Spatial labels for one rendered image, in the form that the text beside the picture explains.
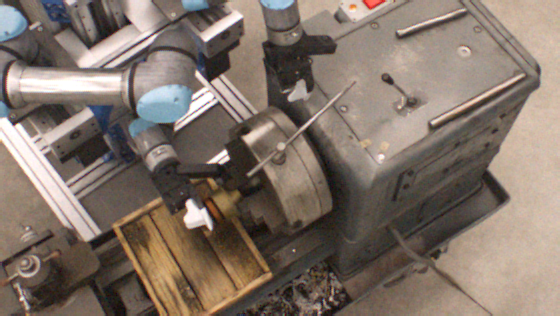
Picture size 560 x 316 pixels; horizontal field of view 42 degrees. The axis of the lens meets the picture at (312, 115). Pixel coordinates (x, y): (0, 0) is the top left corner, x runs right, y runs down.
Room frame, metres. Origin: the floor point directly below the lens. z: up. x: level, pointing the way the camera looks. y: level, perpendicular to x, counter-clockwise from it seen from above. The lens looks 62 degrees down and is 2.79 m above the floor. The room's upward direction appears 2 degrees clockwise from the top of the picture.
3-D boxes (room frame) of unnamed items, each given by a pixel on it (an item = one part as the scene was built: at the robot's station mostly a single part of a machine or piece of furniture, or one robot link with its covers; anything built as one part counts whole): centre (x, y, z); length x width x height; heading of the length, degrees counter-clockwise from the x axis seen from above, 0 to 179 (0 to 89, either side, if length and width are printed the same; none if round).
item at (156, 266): (0.60, 0.31, 0.89); 0.36 x 0.30 x 0.04; 35
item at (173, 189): (0.71, 0.34, 1.08); 0.12 x 0.09 x 0.08; 35
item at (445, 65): (1.00, -0.23, 1.06); 0.59 x 0.48 x 0.39; 125
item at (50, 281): (0.47, 0.63, 1.07); 0.07 x 0.07 x 0.10; 35
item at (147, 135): (0.84, 0.43, 1.07); 0.11 x 0.08 x 0.09; 35
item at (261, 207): (0.64, 0.10, 1.09); 0.12 x 0.11 x 0.05; 35
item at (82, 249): (0.48, 0.62, 0.99); 0.20 x 0.10 x 0.05; 125
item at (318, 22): (1.10, -0.01, 1.24); 0.09 x 0.08 x 0.03; 125
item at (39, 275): (0.47, 0.64, 1.13); 0.08 x 0.08 x 0.03
